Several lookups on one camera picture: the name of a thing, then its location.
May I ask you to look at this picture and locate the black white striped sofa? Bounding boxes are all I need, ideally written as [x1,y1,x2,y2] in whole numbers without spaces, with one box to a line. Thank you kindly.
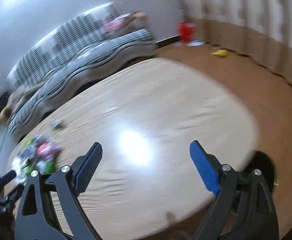
[7,2,155,139]

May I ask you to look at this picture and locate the black round trash bin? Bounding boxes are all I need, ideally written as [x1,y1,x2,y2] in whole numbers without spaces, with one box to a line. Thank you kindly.
[243,150,276,192]

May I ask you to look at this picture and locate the yellow toy on floor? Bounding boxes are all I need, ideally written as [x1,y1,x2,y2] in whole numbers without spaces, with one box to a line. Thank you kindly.
[211,49,228,58]

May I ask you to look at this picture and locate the white paper on floor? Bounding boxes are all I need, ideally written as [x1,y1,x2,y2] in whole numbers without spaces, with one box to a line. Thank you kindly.
[187,40,206,47]

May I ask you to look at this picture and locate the pink snack wrapper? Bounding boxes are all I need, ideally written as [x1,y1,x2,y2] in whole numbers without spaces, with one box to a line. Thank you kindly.
[36,142,61,161]

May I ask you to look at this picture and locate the beige patterned curtain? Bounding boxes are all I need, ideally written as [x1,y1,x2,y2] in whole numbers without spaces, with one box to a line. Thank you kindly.
[181,0,292,85]

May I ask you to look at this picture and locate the green snack wrapper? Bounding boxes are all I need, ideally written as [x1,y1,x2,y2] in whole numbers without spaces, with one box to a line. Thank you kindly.
[22,160,56,176]

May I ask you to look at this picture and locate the pink clothes on sofa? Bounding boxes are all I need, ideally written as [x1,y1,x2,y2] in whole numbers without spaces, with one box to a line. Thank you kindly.
[103,10,147,33]

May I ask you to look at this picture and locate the red plastic bag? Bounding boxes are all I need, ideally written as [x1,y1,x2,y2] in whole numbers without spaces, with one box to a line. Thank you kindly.
[178,21,194,43]

